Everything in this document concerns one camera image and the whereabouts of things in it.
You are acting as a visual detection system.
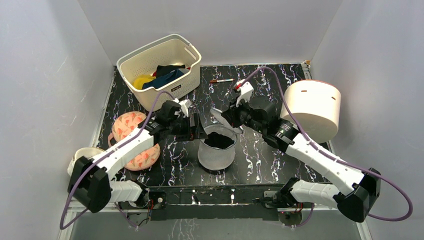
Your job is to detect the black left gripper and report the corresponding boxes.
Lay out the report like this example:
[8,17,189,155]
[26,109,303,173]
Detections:
[168,114,208,142]

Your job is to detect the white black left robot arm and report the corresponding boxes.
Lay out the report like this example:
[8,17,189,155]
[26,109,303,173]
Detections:
[67,99,208,213]

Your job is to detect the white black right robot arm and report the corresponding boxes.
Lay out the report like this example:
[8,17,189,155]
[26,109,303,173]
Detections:
[210,97,381,223]

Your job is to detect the cream perforated laundry basket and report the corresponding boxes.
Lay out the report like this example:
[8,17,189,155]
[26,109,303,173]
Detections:
[116,34,202,111]

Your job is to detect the red white marker pen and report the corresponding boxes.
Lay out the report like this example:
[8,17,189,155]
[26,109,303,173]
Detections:
[209,78,234,84]

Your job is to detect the cream cylindrical drum container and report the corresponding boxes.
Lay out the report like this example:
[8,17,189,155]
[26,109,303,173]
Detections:
[284,79,342,144]

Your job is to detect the navy blue cloth in basket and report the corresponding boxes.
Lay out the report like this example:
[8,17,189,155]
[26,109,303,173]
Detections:
[141,68,190,90]

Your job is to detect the black cloth in basket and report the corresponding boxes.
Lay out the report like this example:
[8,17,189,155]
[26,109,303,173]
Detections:
[152,64,186,78]

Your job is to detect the yellow cloth in basket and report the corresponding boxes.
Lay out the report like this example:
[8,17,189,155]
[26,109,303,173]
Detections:
[132,74,156,90]

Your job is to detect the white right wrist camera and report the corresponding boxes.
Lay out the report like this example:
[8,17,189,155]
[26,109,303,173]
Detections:
[234,79,254,107]

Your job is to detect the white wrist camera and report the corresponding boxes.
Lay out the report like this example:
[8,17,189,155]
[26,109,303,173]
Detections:
[234,79,254,107]
[173,98,192,118]

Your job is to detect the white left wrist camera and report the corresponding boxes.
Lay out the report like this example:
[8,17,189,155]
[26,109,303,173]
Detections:
[173,98,192,118]

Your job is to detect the black robot base mount plate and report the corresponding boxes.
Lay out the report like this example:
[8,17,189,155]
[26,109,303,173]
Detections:
[117,183,314,222]

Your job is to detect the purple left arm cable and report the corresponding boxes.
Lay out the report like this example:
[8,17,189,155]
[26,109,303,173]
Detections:
[59,91,176,230]

